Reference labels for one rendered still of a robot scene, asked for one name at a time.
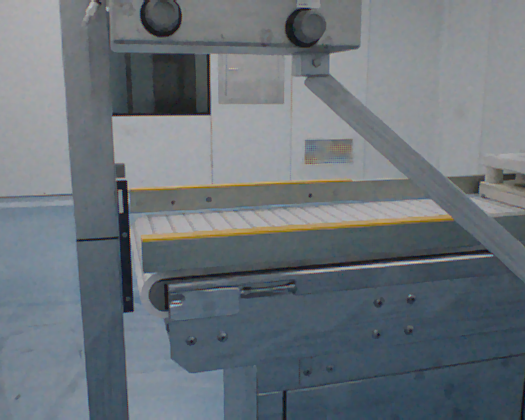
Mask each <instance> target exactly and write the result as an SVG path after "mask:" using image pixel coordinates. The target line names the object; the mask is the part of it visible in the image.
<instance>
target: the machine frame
mask: <svg viewBox="0 0 525 420"><path fill-rule="evenodd" d="M91 2H92V0H59V6H60V18H61V43H62V56H63V68H64V81H65V94H66V107H67V119H68V132H69V145H70V146H69V157H70V170H71V183H72V196H73V209H74V222H75V235H76V247H77V260H78V273H79V286H80V298H81V311H82V324H83V342H84V362H85V375H86V387H87V400H88V413H89V420H129V409H128V392H127V376H126V359H125V342H124V326H123V309H122V292H121V275H120V242H119V225H118V208H117V192H116V175H115V158H114V142H113V125H112V108H111V91H110V58H109V41H108V25H107V8H106V0H103V1H102V4H101V5H100V8H99V12H98V14H97V16H96V17H92V18H91V22H90V24H88V25H87V27H86V28H85V27H83V26H82V24H83V22H84V21H83V19H84V18H85V17H87V13H86V11H87V8H88V6H89V5H90V3H91Z"/></svg>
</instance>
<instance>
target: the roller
mask: <svg viewBox="0 0 525 420"><path fill-rule="evenodd" d="M173 279H178V277H169V278H162V279H160V280H158V281H156V282H155V283H154V284H153V285H152V286H151V288H150V289H149V293H148V298H149V301H150V302H151V304H152V305H153V306H154V308H156V309H157V310H159V311H161V312H169V307H168V306H169V304H168V289H167V282H168V280H173Z"/></svg>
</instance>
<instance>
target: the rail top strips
mask: <svg viewBox="0 0 525 420"><path fill-rule="evenodd" d="M338 181H340V182H352V180H351V179H349V178H344V179H323V180H302V181H260V182H240V183H219V184H198V185H177V186H157V187H135V188H129V189H130V192H138V191H158V190H178V189H198V188H218V187H238V186H258V185H278V184H298V183H318V182H338ZM440 221H453V218H452V217H451V216H450V215H449V214H447V215H433V216H419V217H405V218H391V219H378V220H364V221H350V222H323V223H309V224H295V225H281V226H267V227H253V228H239V229H226V230H212V231H198V232H184V233H170V234H156V235H141V240H142V242H150V241H163V240H176V239H189V238H203V237H216V236H229V235H255V234H269V233H283V232H296V231H309V230H322V229H336V228H349V227H362V226H375V225H388V224H402V223H415V222H440Z"/></svg>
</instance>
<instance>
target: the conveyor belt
mask: <svg viewBox="0 0 525 420"><path fill-rule="evenodd" d="M468 197H470V198H471V199H472V200H473V201H474V202H475V203H476V204H477V205H478V206H479V207H480V208H481V209H483V210H484V211H485V212H487V213H488V214H489V213H502V212H516V211H525V209H523V208H520V207H516V206H513V205H510V204H507V203H503V202H501V201H497V200H494V199H489V198H482V197H481V196H468ZM447 214H448V213H446V212H445V211H444V210H443V209H441V208H440V206H439V205H437V204H436V203H435V202H434V201H433V200H432V199H416V200H401V201H385V202H369V203H352V204H337V205H321V206H305V207H288V208H256V209H241V210H224V211H208V212H192V213H176V214H160V215H146V216H142V217H140V218H138V219H136V220H135V221H134V222H133V224H132V226H131V229H130V236H131V242H132V248H133V259H134V264H135V270H136V275H137V281H138V287H139V292H140V298H141V302H142V304H143V307H144V308H145V309H146V310H147V312H148V313H149V314H150V315H154V316H157V317H162V318H166V317H169V312H161V311H159V310H157V309H156V308H154V306H153V305H152V304H151V302H150V301H149V298H148V293H149V289H150V288H151V286H152V285H153V284H154V283H155V282H156V281H158V280H160V279H162V278H169V277H178V279H183V278H193V277H192V276H200V275H212V274H222V273H232V272H243V271H254V270H264V269H275V268H285V267H296V266H307V265H317V264H327V263H338V262H359V261H370V260H380V259H390V258H402V257H412V256H422V255H433V254H443V253H453V252H465V251H475V250H485V249H487V248H486V247H484V246H482V245H475V246H464V247H452V248H431V249H420V250H409V251H399V252H388V253H376V254H365V255H355V256H344V257H333V258H322V259H311V260H300V261H289V262H268V263H256V264H245V265H234V266H224V267H213V268H201V269H190V270H180V271H169V272H158V273H147V274H144V273H143V269H142V251H141V235H156V234H170V233H184V232H198V231H212V230H226V229H239V228H253V227H267V226H281V225H295V224H309V223H323V222H350V221H364V220H378V219H391V218H405V217H419V216H433V215H447ZM519 242H520V243H521V244H522V245H523V246H524V247H525V241H519Z"/></svg>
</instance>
